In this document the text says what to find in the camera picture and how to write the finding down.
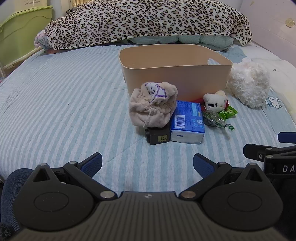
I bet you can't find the white rabbit print bedding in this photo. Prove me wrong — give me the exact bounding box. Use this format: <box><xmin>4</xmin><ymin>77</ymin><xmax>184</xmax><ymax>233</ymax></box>
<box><xmin>240</xmin><ymin>40</ymin><xmax>296</xmax><ymax>121</ymax></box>

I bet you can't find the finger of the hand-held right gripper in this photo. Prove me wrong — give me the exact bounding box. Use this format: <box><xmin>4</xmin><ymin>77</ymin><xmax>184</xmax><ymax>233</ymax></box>
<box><xmin>277</xmin><ymin>132</ymin><xmax>296</xmax><ymax>143</ymax></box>
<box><xmin>243</xmin><ymin>143</ymin><xmax>296</xmax><ymax>161</ymax></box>

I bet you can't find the white fluffy plush toy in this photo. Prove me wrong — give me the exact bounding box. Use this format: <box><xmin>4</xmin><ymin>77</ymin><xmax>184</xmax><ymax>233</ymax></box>
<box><xmin>225</xmin><ymin>58</ymin><xmax>271</xmax><ymax>109</ymax></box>

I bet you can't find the white cat plush toy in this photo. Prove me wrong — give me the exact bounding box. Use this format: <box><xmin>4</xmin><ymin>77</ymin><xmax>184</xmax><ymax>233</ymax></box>
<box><xmin>203</xmin><ymin>90</ymin><xmax>229</xmax><ymax>112</ymax></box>

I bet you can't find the leopard print blanket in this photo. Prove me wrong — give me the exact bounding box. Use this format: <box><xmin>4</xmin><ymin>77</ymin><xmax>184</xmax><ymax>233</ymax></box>
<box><xmin>43</xmin><ymin>0</ymin><xmax>252</xmax><ymax>50</ymax></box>

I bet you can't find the blue striped bed sheet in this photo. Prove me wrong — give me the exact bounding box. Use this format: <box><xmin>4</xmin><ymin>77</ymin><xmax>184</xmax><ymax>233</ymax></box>
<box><xmin>0</xmin><ymin>44</ymin><xmax>296</xmax><ymax>193</ymax></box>

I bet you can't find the teal quilted pillow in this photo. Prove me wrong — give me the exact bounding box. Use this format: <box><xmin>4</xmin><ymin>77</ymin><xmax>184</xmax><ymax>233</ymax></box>
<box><xmin>127</xmin><ymin>35</ymin><xmax>234</xmax><ymax>52</ymax></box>

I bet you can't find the pale headboard with flower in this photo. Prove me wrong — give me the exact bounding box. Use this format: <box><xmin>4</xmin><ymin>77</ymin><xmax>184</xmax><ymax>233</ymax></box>
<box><xmin>239</xmin><ymin>0</ymin><xmax>296</xmax><ymax>61</ymax></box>

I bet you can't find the small black box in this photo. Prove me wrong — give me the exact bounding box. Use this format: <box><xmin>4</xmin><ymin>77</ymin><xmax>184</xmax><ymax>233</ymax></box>
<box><xmin>145</xmin><ymin>125</ymin><xmax>171</xmax><ymax>146</ymax></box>

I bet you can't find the beige plush drawstring pouch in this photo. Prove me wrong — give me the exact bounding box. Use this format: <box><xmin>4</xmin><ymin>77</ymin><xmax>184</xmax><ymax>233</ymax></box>
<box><xmin>129</xmin><ymin>81</ymin><xmax>178</xmax><ymax>128</ymax></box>

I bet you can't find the blue tissue pack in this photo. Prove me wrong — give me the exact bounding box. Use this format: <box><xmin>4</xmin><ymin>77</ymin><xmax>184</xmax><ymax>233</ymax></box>
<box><xmin>170</xmin><ymin>100</ymin><xmax>206</xmax><ymax>145</ymax></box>

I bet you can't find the person's leg in jeans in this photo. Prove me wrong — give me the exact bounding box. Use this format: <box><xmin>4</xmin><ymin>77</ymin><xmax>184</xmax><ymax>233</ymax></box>
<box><xmin>0</xmin><ymin>168</ymin><xmax>35</xmax><ymax>234</ymax></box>

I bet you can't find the green cabinet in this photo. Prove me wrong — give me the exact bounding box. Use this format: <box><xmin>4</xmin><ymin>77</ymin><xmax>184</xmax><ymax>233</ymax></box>
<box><xmin>0</xmin><ymin>5</ymin><xmax>54</xmax><ymax>70</ymax></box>

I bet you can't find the beige plastic storage bin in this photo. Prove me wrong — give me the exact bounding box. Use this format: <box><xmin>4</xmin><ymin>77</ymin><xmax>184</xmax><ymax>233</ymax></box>
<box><xmin>119</xmin><ymin>44</ymin><xmax>233</xmax><ymax>100</ymax></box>

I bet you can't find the dark green candy packet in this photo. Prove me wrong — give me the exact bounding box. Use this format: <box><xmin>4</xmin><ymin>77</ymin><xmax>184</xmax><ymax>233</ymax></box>
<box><xmin>202</xmin><ymin>109</ymin><xmax>235</xmax><ymax>131</ymax></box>

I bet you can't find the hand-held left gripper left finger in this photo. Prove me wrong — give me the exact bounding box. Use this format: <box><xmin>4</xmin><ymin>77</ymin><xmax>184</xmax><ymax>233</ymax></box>
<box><xmin>34</xmin><ymin>152</ymin><xmax>117</xmax><ymax>200</ymax></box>

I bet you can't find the bright green snack packet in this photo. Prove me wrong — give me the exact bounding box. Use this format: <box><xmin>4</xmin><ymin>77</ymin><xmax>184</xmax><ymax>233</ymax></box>
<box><xmin>217</xmin><ymin>105</ymin><xmax>238</xmax><ymax>120</ymax></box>

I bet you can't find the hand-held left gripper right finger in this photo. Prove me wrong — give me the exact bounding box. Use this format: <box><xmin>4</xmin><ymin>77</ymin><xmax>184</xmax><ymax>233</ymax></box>
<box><xmin>179</xmin><ymin>153</ymin><xmax>264</xmax><ymax>200</ymax></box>

